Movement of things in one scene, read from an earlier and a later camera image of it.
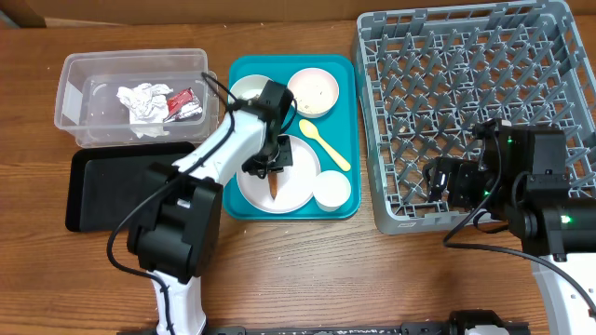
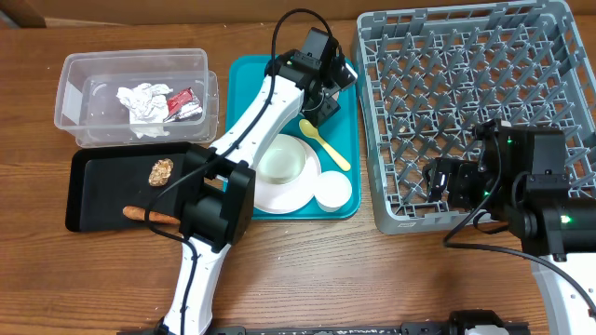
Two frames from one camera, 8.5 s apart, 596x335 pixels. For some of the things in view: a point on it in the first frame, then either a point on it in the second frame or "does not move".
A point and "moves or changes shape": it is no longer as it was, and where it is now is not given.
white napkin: x=148 y=108 does not move
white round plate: x=294 y=187 does not move
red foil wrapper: x=182 y=105 does not move
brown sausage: x=273 y=183 moves or changes shape
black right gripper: x=462 y=176 does not move
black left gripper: x=285 y=158 -> x=330 y=105
